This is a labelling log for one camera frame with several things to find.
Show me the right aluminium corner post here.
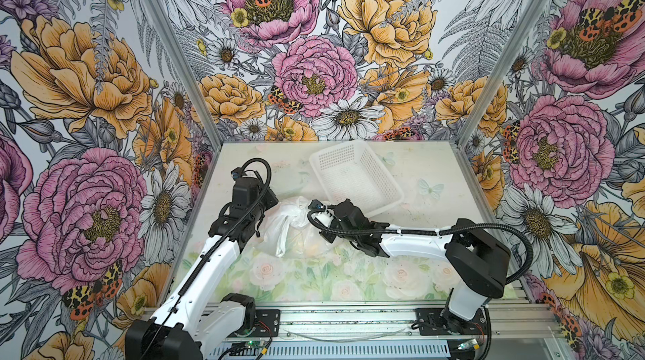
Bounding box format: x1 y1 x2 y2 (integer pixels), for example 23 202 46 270
455 0 550 149

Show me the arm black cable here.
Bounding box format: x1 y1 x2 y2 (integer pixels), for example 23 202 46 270
306 199 534 286
140 157 273 360

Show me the white perforated plastic basket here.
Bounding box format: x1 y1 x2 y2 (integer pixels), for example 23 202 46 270
309 141 404 218

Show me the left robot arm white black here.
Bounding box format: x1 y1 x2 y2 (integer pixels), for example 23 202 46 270
124 176 278 359

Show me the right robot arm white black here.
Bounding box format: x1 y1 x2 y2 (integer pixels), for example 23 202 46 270
307 200 511 335

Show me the white slotted cable duct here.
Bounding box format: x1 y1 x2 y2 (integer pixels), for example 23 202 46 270
206 341 450 360

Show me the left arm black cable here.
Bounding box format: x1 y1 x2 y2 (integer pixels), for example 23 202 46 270
140 157 273 360

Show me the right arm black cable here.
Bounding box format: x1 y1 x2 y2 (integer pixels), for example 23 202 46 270
306 199 534 286

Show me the aluminium corner post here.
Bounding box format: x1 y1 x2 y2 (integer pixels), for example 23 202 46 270
455 0 550 149
141 0 223 153

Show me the aluminium front rail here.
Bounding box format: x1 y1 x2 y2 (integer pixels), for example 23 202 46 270
256 299 561 340

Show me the white plastic bag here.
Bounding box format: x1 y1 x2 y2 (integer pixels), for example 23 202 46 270
253 196 340 258

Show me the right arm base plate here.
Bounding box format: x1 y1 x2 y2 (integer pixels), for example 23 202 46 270
413 307 489 336

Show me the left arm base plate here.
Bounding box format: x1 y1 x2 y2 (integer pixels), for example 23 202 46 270
230 309 282 338

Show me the left aluminium corner post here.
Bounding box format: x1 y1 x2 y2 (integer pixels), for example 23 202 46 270
141 0 223 153

